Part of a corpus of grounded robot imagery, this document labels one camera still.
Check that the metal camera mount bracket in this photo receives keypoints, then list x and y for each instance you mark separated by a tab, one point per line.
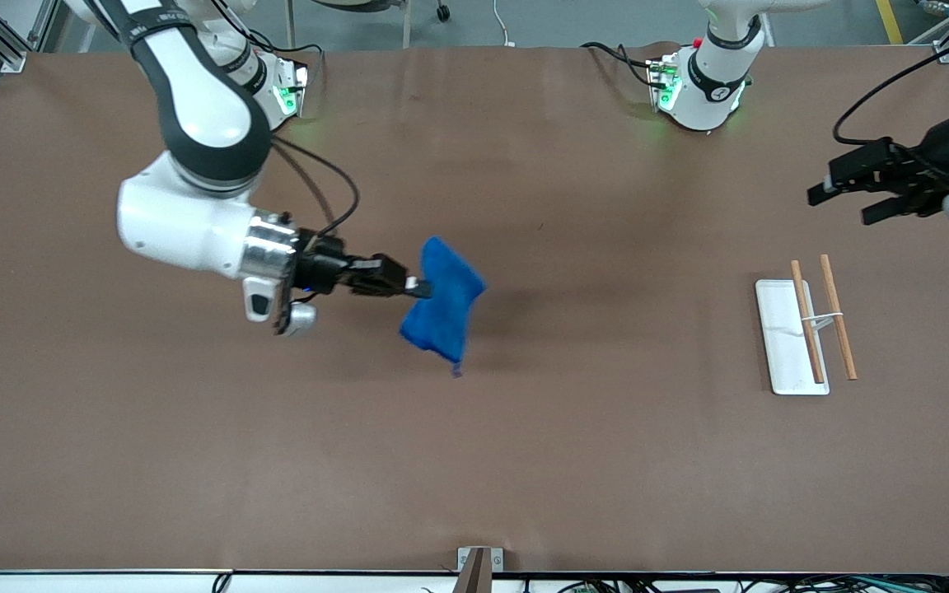
474	572

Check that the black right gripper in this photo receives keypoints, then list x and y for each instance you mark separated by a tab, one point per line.
322	265

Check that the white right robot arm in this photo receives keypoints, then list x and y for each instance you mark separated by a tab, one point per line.
203	107

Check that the blue microfiber towel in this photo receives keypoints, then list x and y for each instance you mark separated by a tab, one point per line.
441	313

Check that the brown table cover sheet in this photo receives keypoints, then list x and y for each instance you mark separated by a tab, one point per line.
474	453

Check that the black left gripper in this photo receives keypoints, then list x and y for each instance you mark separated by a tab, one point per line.
938	154

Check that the chair legs with caster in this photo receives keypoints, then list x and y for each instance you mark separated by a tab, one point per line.
442	12

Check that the white rack with wooden bars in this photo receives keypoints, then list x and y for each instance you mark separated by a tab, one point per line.
783	346

